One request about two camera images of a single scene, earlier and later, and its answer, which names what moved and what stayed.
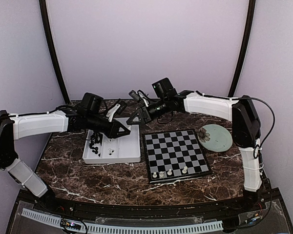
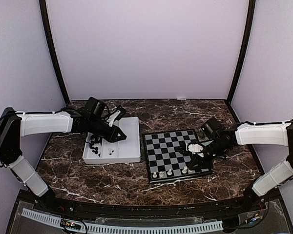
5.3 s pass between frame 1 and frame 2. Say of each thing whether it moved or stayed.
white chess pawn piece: stayed
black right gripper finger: moved
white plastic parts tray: stayed
